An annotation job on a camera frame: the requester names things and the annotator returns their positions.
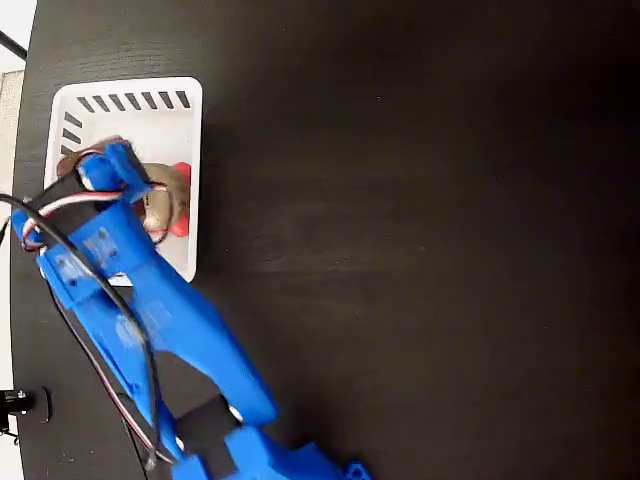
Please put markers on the pink and silver toy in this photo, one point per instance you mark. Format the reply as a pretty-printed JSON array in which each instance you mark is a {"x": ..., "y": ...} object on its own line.
[{"x": 182, "y": 170}]

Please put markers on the black rod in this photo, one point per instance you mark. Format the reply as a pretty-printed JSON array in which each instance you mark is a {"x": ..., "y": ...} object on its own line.
[{"x": 12, "y": 44}]

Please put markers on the white plastic basket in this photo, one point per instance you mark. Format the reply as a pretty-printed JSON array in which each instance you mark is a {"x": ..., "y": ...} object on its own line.
[{"x": 165, "y": 135}]

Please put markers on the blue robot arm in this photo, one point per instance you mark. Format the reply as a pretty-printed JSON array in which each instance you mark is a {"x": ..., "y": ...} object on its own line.
[{"x": 190, "y": 320}]

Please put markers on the black table clamp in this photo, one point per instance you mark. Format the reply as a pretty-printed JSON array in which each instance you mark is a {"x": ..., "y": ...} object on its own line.
[{"x": 22, "y": 401}]

